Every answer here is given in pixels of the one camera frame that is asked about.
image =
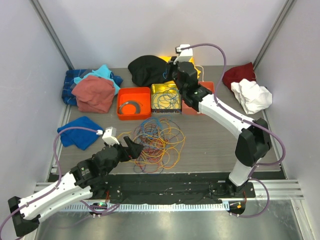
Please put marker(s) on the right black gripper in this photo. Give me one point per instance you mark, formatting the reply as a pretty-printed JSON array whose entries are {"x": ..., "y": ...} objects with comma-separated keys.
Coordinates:
[{"x": 171, "y": 66}]

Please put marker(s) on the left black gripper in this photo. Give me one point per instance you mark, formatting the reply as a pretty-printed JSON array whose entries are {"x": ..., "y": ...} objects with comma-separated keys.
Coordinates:
[{"x": 134, "y": 149}]

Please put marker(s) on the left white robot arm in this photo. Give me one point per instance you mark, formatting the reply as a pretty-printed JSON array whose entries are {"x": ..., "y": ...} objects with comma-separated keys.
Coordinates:
[{"x": 84, "y": 181}]

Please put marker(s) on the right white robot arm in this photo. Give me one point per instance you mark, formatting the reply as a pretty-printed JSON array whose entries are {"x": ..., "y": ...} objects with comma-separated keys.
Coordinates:
[{"x": 253, "y": 138}]

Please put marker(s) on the yellow cloth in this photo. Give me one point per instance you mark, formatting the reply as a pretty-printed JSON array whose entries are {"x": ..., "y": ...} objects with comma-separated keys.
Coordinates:
[{"x": 199, "y": 68}]

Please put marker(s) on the black cloth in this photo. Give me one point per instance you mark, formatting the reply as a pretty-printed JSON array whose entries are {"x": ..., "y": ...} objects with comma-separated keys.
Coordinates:
[{"x": 147, "y": 70}]

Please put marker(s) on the gold metal tin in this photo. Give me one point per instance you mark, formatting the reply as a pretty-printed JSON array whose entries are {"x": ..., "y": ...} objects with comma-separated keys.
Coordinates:
[{"x": 165, "y": 98}]

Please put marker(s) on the salmon pink drawer box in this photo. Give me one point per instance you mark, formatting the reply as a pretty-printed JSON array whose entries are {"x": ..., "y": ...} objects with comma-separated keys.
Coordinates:
[{"x": 186, "y": 110}]

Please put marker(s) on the orange plastic box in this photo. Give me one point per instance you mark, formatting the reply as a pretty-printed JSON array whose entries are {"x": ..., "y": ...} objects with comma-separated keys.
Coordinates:
[{"x": 134, "y": 103}]

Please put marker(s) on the royal blue cloth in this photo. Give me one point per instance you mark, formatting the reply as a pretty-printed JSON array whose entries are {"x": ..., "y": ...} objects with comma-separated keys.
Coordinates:
[{"x": 81, "y": 138}]

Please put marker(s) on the dark red cloth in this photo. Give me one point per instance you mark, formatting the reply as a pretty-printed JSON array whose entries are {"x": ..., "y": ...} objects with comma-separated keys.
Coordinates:
[{"x": 237, "y": 73}]

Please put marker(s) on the salmon red cloth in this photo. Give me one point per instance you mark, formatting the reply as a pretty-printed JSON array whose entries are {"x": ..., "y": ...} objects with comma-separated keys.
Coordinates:
[{"x": 94, "y": 95}]

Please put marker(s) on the light blue cloth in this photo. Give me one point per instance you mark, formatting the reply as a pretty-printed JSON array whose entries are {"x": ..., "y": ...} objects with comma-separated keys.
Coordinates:
[{"x": 102, "y": 72}]

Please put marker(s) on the blue plaid cloth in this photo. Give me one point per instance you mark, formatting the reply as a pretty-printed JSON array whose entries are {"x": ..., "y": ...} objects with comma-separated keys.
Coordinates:
[{"x": 68, "y": 85}]

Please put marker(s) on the white cloth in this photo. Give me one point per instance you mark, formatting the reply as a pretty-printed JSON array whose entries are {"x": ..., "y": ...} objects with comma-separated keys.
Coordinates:
[{"x": 252, "y": 97}]

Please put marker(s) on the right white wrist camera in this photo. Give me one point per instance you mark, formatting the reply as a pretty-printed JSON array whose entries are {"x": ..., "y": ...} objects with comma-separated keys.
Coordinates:
[{"x": 184, "y": 53}]

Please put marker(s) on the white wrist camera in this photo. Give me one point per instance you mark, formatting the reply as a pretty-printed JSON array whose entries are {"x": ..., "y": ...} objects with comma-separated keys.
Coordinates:
[
  {"x": 184, "y": 53},
  {"x": 109, "y": 136}
]

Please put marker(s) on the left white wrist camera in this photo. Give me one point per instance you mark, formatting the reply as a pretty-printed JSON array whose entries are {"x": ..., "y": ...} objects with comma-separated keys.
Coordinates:
[{"x": 109, "y": 136}]

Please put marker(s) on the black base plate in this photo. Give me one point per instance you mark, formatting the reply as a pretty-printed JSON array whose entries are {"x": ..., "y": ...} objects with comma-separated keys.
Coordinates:
[{"x": 173, "y": 188}]

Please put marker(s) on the white slotted cable duct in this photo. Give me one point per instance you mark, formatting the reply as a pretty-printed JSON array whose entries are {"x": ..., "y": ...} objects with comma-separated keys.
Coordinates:
[{"x": 99, "y": 206}]

